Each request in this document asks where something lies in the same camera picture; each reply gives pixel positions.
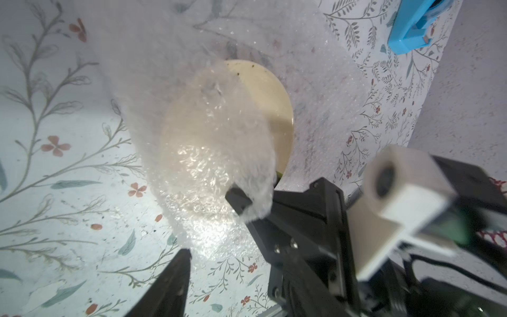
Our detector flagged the blue tape dispenser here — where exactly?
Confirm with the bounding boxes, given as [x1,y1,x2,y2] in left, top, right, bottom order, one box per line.
[388,0,454,55]

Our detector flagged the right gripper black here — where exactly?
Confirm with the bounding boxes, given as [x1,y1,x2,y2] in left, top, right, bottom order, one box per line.
[248,155,506,316]

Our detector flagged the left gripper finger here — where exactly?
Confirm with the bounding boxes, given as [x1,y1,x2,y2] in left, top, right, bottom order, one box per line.
[125,248,191,317]

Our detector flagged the floral table mat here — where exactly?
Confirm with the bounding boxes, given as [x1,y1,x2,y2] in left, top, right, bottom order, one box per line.
[1,1,462,316]

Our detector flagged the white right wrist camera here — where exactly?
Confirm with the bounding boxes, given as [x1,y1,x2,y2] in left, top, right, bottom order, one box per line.
[347,145,458,281]

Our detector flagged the cream plate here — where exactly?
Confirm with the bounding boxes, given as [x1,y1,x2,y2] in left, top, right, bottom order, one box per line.
[161,59,294,222]

